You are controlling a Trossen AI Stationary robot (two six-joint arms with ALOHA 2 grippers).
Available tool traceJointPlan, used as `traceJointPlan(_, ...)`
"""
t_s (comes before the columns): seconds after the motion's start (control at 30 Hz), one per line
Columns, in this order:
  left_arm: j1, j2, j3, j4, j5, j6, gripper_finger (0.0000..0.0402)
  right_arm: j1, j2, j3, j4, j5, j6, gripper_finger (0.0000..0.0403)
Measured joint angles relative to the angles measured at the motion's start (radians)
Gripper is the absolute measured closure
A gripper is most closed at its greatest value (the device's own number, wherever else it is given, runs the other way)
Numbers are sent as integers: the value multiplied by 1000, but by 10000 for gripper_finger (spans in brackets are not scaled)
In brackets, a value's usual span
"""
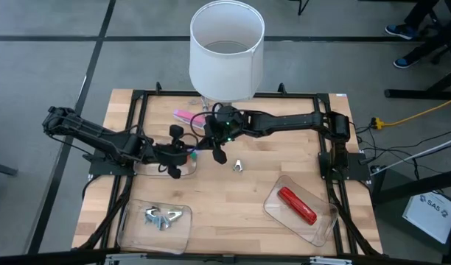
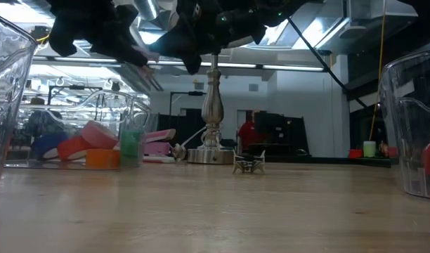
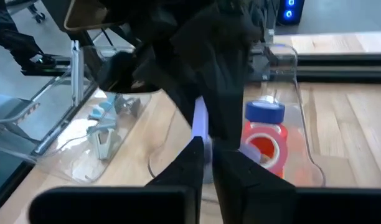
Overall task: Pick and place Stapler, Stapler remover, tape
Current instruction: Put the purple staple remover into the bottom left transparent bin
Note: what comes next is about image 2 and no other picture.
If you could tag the green cup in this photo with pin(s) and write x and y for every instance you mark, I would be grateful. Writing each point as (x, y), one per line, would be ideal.
(369, 149)

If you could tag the long ceiling light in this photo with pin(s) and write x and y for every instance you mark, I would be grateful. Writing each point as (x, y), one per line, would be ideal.
(292, 67)

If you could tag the red tape roll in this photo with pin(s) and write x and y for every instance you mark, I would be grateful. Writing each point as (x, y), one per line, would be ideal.
(72, 149)

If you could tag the red box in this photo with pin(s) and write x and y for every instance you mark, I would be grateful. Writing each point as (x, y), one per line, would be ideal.
(355, 153)

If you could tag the orange tape roll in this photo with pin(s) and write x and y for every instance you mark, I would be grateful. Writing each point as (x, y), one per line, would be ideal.
(102, 160)

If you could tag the person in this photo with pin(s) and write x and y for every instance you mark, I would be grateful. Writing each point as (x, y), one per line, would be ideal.
(248, 135)

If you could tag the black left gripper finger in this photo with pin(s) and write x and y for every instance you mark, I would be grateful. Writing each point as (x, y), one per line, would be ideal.
(120, 45)

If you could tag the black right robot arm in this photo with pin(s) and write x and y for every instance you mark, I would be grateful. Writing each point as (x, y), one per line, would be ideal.
(425, 14)

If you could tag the green tape roll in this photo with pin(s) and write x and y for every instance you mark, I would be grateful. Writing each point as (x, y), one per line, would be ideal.
(131, 147)

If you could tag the clear plastic bin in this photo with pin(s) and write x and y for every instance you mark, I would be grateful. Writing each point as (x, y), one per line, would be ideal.
(11, 88)
(95, 105)
(404, 105)

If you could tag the silver lamp base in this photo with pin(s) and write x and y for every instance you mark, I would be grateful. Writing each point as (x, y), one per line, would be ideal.
(212, 105)

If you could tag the black cabinet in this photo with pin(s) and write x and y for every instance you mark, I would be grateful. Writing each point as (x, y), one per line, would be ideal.
(296, 133)

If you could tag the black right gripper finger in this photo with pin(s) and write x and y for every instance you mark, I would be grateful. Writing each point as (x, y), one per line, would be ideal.
(187, 42)
(243, 30)

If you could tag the pink stapler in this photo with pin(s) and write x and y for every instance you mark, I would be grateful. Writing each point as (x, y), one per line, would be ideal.
(159, 135)

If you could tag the blue tape roll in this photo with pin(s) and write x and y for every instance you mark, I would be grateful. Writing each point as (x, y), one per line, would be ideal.
(48, 142)

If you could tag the pink tape roll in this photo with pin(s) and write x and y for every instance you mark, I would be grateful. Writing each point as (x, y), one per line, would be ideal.
(99, 135)

